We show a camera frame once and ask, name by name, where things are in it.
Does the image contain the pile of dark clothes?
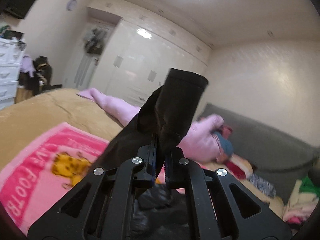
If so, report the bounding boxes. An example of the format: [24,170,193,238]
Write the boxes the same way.
[18,54,53,96]

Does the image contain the tan bed sheet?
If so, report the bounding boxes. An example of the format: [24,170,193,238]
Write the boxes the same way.
[0,88,283,205]

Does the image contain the grey padded headboard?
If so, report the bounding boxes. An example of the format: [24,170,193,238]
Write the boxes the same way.
[196,103,319,202]

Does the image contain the black leather jacket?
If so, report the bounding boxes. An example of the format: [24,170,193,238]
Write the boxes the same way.
[94,68,208,239]

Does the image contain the pink quilted comforter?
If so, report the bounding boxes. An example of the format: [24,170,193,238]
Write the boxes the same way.
[78,88,233,163]

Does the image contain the white wardrobe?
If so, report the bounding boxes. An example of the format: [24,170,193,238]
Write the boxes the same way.
[88,0,211,106]

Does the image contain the pink cartoon fleece blanket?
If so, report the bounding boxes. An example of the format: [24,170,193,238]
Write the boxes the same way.
[0,121,186,235]

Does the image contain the hanging bags on door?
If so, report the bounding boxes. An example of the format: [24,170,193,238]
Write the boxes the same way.
[84,28,107,55]

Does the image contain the colourful clothes pile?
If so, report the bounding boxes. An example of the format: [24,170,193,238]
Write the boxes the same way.
[212,125,320,230]

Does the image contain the white drawer chest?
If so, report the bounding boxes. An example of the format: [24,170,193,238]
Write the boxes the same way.
[0,37,26,110]

